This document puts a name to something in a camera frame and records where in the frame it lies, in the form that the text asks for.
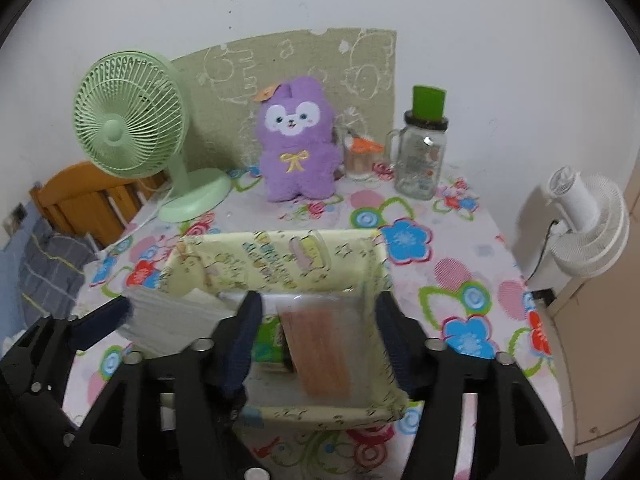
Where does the purple plush toy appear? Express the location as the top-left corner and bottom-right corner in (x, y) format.
(255, 76), (340, 203)

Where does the black fan cable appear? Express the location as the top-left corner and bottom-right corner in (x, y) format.
(527, 218), (560, 281)

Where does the white tissue pack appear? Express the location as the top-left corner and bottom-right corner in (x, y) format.
(121, 284), (237, 358)

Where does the green cartoon print board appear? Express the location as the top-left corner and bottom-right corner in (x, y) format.
(170, 27), (398, 171)

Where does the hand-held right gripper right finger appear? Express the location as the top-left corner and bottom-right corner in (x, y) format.
(375, 291), (571, 480)

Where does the white floor fan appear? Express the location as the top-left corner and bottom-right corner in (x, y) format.
(540, 166), (631, 278)

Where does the yellow fabric storage box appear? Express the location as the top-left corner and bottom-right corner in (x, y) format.
(159, 229), (411, 428)

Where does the white fan power cable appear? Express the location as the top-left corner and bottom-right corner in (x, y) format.
(120, 192), (173, 246)

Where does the wall socket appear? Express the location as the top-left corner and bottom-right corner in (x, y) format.
(4, 203), (27, 233)

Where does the wooden bed headboard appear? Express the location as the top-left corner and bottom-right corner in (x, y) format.
(29, 161), (168, 251)

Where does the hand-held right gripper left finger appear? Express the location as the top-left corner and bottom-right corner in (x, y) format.
(75, 291), (273, 480)

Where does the pink packet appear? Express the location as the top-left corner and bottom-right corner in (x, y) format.
(277, 295), (383, 398)

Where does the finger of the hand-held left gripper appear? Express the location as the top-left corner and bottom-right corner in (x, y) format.
(67, 298), (132, 354)

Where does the grey plaid pillow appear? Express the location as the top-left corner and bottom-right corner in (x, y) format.
(17, 217), (98, 321)

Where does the floral tablecloth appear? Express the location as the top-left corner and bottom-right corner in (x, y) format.
(60, 162), (568, 480)

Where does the green desk fan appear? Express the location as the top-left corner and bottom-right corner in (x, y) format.
(73, 50), (233, 224)

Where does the green and white tissue packet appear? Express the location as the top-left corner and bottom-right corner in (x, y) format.
(252, 316), (287, 366)

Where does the glass jar with green lid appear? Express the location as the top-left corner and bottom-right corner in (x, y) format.
(386, 85), (451, 202)

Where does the small orange-lid container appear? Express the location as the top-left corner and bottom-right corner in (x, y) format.
(340, 122), (386, 183)

